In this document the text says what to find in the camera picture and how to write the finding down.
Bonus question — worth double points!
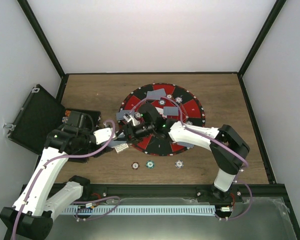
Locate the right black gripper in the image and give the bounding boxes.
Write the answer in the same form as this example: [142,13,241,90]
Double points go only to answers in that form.
[117,122,156,144]

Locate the blue playing card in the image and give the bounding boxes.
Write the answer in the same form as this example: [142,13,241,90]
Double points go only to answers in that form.
[116,110,135,121]
[152,88,166,98]

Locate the brown 100 chip stack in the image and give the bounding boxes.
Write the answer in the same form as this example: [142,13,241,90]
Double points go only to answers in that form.
[131,162,140,170]

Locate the teal chip stack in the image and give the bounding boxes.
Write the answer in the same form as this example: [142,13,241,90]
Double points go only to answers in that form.
[145,160,155,169]

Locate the teal chip seat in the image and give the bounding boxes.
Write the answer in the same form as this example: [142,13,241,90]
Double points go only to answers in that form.
[158,100,166,106]

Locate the blue orange chip stack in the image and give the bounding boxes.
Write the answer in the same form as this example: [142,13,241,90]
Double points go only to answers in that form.
[175,160,184,169]

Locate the blue card seat ten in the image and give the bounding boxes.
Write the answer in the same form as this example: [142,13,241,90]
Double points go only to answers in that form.
[177,141,194,149]

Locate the blue white chip seat seven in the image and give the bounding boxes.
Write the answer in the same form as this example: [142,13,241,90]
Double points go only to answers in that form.
[175,96,183,104]

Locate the face-up heart card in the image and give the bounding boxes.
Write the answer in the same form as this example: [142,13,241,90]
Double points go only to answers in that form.
[155,107,164,115]

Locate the face-down card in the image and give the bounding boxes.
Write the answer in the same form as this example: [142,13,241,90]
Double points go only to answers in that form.
[163,106,179,117]

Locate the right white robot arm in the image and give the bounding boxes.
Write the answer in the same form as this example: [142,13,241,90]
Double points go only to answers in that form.
[116,103,250,202]

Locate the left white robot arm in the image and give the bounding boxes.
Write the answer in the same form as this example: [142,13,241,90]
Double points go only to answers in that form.
[0,111,116,240]

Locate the chips in case top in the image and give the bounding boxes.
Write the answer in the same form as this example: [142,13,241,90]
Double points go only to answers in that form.
[61,110,71,124]

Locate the round red black poker mat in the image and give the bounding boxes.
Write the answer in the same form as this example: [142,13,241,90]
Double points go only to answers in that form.
[117,83,206,156]

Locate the black poker chip case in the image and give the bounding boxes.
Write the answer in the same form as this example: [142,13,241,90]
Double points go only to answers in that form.
[3,83,103,164]

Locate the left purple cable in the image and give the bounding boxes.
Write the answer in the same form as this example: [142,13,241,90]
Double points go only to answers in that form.
[10,119,121,240]

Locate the purple cable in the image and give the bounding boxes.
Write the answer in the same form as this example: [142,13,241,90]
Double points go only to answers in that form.
[132,96,254,222]
[10,119,121,240]

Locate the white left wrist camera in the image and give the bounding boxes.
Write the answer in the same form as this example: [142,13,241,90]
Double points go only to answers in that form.
[93,127,116,145]

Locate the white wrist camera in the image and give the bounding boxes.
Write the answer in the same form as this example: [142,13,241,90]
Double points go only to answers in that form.
[93,127,116,145]
[123,113,140,127]

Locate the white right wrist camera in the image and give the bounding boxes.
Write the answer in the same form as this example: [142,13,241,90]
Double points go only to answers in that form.
[123,113,140,127]

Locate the black front mounting rail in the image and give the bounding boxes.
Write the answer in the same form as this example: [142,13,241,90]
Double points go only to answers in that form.
[79,184,288,204]

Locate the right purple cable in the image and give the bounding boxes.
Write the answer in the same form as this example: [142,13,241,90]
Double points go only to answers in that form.
[132,96,254,222]

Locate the perforated light blue rail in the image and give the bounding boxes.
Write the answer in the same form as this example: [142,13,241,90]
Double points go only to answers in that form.
[61,205,216,217]

